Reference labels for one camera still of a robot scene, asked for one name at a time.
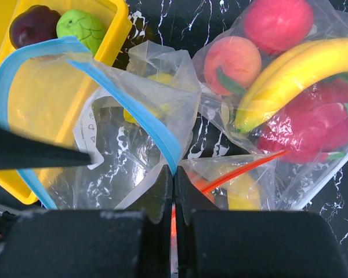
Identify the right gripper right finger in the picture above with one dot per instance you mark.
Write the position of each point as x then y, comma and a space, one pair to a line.
219, 243

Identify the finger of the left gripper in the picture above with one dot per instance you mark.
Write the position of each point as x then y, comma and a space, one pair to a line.
17, 152

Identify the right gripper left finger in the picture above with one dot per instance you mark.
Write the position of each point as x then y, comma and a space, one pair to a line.
133, 242

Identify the blue zip fruit bag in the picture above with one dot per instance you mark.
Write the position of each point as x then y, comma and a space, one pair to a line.
127, 158

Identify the dark red fake apple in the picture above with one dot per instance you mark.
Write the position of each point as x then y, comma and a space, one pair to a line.
37, 24

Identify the green fake fruit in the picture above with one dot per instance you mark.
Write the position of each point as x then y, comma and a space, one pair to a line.
84, 26

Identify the yellow fake fruit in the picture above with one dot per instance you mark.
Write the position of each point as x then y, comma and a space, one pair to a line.
160, 78

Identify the grapes and orange bag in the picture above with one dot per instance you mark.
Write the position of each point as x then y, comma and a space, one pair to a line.
239, 182

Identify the banana and apples bag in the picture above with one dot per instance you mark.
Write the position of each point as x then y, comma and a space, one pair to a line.
277, 80

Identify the yellow plastic tray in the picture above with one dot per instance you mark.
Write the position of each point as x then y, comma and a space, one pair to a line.
42, 92

